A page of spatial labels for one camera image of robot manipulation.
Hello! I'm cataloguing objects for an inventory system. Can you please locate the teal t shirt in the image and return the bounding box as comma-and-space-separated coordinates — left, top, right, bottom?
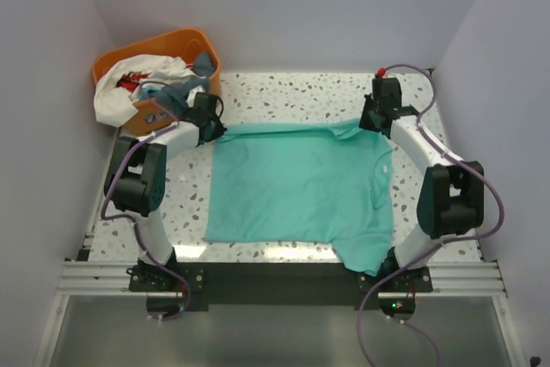
205, 119, 394, 276

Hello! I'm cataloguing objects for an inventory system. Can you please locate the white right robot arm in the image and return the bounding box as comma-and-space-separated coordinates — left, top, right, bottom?
359, 70, 485, 292

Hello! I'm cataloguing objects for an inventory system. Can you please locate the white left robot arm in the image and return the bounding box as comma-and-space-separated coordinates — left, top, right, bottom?
100, 92, 226, 291

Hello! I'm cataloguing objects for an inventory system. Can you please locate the dark blue grey shirt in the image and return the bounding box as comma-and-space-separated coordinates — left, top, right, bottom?
144, 52, 216, 118

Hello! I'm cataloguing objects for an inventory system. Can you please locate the orange plastic laundry basket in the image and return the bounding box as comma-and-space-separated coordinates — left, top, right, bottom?
92, 28, 222, 135

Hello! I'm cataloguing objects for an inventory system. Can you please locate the white shirt in basket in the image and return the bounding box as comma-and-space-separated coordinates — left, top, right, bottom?
94, 54, 200, 127

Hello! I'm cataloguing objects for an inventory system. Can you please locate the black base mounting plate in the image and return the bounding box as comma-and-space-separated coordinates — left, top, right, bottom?
128, 261, 434, 313

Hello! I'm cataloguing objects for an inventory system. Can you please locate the aluminium frame rail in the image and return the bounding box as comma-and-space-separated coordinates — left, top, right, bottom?
55, 229, 181, 297

